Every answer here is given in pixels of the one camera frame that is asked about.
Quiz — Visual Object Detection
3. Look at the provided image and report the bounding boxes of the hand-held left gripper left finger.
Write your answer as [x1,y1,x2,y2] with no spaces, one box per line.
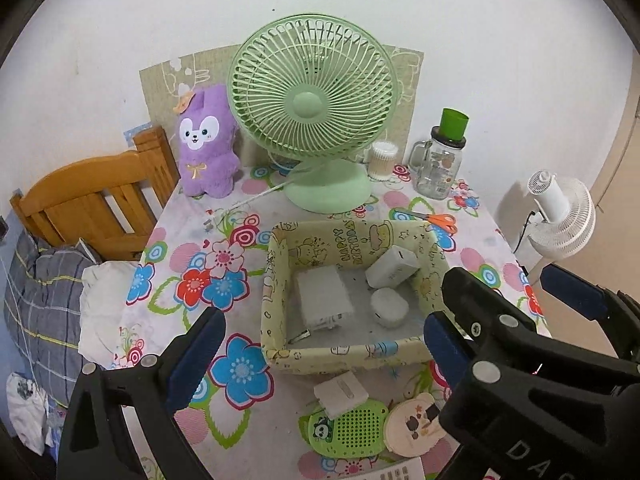
[56,306,227,480]

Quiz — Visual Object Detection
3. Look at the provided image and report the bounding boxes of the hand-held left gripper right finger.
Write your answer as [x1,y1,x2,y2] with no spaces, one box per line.
[423,310,501,406]

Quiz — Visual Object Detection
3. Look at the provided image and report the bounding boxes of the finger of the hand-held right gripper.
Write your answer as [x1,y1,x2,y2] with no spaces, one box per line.
[540,263,623,323]
[440,266,538,358]

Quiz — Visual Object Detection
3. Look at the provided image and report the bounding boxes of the white rounded earbud case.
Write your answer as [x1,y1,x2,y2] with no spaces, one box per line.
[370,287,410,328]

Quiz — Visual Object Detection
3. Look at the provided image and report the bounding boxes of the round cream bear compact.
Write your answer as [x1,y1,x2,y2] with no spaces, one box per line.
[385,392,451,458]

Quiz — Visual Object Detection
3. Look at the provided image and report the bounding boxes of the white plug charger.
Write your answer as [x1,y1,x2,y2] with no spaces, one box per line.
[365,245,421,288]

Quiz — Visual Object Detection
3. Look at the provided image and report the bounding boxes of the white square adapter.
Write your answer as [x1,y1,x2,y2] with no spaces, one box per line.
[313,372,371,418]

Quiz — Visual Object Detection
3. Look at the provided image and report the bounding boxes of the yellow printed storage box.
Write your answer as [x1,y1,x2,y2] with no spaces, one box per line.
[260,217,451,377]

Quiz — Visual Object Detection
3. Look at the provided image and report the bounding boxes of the green perforated panda case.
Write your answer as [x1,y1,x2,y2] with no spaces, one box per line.
[307,399,390,459]

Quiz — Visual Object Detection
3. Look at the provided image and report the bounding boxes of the white remote control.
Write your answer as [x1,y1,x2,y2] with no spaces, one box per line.
[372,456,426,480]

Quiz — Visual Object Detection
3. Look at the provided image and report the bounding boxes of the white rectangular power adapter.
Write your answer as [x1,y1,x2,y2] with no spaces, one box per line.
[295,266,355,331]

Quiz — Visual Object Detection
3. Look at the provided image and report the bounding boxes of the white floor fan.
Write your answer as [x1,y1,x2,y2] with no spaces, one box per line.
[515,169,597,261]

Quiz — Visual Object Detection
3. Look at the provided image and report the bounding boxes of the floral tablecloth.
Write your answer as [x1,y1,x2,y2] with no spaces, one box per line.
[117,160,551,480]

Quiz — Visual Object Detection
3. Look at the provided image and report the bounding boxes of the glass mug jar green lid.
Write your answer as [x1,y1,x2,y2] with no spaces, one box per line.
[409,108,471,201]

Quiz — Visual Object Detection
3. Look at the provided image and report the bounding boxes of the grey plaid pillow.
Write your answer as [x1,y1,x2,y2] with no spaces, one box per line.
[2,232,103,406]

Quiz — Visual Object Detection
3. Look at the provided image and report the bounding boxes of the cotton swab jar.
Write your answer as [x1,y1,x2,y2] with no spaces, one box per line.
[367,141,401,181]

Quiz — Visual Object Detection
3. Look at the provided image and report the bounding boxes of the white printed cloth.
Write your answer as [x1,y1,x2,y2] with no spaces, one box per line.
[5,372,56,456]

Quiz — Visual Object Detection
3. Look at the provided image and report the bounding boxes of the purple plush bunny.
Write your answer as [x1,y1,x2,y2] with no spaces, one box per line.
[172,85,244,198]

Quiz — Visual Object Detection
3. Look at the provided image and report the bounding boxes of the wooden bed headboard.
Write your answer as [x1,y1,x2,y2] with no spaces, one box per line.
[10,126,181,261]

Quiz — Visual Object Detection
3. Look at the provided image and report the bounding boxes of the green desk fan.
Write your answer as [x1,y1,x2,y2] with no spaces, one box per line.
[227,15,399,214]

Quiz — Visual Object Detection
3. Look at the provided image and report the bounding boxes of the beige printed cardboard board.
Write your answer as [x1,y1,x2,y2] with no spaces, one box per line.
[139,42,425,171]

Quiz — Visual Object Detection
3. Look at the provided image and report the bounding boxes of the black fan cable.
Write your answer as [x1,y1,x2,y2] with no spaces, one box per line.
[515,210,538,253]

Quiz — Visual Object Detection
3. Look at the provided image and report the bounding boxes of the orange handled scissors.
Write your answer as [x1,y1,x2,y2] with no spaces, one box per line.
[393,207,458,234]

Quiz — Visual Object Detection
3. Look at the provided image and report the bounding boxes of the white fan cable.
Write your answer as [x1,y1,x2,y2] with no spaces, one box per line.
[210,180,296,221]

